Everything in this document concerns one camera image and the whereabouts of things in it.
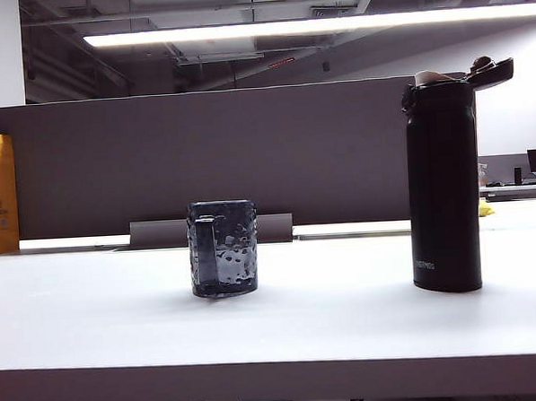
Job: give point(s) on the black thermos flask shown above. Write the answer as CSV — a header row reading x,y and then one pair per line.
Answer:
x,y
442,178

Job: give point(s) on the textured clear glass mug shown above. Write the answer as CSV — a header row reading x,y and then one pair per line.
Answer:
x,y
235,256

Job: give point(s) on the grey desk partition panel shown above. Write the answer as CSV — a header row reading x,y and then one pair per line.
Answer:
x,y
203,159

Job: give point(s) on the red ceiling sign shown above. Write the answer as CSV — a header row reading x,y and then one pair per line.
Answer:
x,y
281,62

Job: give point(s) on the long ceiling light strip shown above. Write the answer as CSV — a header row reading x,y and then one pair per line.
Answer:
x,y
286,27

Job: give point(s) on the ceiling air vent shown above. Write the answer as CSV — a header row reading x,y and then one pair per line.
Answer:
x,y
334,10

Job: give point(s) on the small yellow object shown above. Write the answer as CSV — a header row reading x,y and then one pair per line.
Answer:
x,y
486,208

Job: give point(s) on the white background desk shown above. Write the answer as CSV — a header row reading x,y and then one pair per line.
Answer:
x,y
510,192

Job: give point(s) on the small black cylinder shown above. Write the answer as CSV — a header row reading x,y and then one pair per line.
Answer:
x,y
518,175

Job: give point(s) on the grey partition bracket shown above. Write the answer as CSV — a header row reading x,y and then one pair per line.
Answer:
x,y
157,233

